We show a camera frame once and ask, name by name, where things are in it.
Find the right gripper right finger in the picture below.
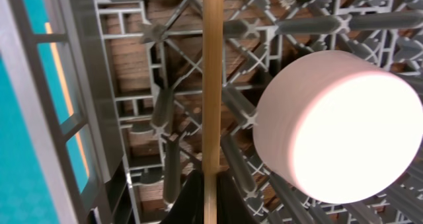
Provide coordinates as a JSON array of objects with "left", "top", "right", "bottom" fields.
[{"left": 217, "top": 171, "right": 258, "bottom": 224}]

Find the pink bowl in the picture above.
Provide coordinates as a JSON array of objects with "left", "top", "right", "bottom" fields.
[{"left": 252, "top": 50, "right": 422, "bottom": 204}]

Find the teal serving tray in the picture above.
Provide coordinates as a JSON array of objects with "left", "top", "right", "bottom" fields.
[{"left": 1, "top": 0, "right": 90, "bottom": 223}]

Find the grey dish rack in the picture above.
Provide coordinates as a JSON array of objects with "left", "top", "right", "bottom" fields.
[{"left": 0, "top": 0, "right": 423, "bottom": 224}]

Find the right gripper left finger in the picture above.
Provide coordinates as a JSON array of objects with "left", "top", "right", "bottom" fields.
[{"left": 160, "top": 170, "right": 204, "bottom": 224}]

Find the wooden chopstick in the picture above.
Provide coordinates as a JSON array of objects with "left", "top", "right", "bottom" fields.
[{"left": 202, "top": 0, "right": 223, "bottom": 224}]

